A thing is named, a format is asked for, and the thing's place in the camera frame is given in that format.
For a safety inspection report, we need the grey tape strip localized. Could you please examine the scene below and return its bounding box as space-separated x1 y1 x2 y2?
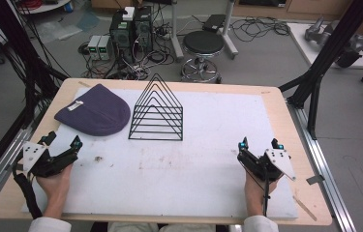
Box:
305 174 326 187

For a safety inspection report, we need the black round stool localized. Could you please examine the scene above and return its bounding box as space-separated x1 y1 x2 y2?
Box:
180 30 226 85

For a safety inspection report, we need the person's right hand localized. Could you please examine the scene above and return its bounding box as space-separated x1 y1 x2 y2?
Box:
244 167 281 208

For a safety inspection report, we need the white table mat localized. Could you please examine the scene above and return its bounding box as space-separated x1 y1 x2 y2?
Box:
20 87 300 220

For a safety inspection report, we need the wooden stick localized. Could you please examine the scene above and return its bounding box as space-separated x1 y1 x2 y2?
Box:
292 195 318 222

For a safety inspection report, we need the black computer tower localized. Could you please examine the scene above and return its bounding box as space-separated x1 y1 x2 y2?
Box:
133 5 155 53
108 11 136 65

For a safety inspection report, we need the person's left hand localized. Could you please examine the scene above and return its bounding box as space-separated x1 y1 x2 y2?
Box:
36 163 75 211

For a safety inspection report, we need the black sleeved gripper cable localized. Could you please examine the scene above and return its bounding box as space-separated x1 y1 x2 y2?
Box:
12 159 44 220

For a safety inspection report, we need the white metal stand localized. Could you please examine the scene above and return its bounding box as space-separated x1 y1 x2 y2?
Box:
168 0 240 63

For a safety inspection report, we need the black flat box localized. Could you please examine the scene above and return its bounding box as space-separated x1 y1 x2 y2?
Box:
201 14 227 34

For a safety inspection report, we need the black wire triangular rack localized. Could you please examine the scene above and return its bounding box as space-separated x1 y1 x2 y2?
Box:
128 72 185 142

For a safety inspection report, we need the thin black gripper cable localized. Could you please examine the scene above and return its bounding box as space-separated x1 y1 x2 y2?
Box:
242 160 271 218

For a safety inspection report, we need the tangle of black floor cables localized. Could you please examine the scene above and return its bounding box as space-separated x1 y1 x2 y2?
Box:
228 14 291 44

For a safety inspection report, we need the white floor board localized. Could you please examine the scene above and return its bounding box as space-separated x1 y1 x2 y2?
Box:
287 21 363 71

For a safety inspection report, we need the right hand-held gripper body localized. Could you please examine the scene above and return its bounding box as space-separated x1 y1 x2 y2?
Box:
236 148 297 182

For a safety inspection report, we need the black metal frame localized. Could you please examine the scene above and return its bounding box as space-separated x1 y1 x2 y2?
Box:
0 0 71 191
278 0 363 141

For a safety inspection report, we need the purple knit beanie hat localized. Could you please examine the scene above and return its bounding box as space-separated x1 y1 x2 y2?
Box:
53 83 132 137

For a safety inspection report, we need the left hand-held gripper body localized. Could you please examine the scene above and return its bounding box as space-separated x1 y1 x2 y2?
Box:
22 142 80 178

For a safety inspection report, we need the grey bench power supply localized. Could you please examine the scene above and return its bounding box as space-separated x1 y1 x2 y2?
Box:
87 35 102 61
97 35 113 61

